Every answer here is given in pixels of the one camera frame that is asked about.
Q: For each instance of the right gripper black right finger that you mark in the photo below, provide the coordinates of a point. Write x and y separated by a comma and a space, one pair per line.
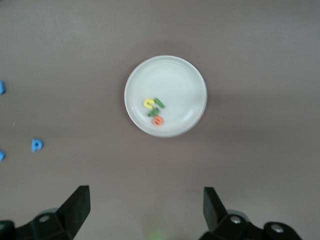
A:
225, 227

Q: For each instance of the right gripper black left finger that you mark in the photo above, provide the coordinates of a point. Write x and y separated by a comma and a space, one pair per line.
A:
62, 225

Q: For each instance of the orange foam letter e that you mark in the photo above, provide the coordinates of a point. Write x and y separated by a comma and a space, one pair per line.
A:
155, 122

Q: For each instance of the green foam letter l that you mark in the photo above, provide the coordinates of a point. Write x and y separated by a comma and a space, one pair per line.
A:
159, 103

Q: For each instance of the yellow foam letter u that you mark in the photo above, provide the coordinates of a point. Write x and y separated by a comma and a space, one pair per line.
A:
145, 103

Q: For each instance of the blue foam letter p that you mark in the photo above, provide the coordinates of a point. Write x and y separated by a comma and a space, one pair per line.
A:
33, 146

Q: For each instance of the blue foam letter m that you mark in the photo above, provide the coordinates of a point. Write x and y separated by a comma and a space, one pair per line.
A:
1, 155

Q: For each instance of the blue foam digit nine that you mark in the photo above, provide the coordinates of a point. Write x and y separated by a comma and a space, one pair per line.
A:
1, 87

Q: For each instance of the brown paper table cover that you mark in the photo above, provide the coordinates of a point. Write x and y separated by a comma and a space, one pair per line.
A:
250, 75

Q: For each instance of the beige round plate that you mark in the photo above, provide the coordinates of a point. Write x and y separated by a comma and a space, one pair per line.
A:
170, 82

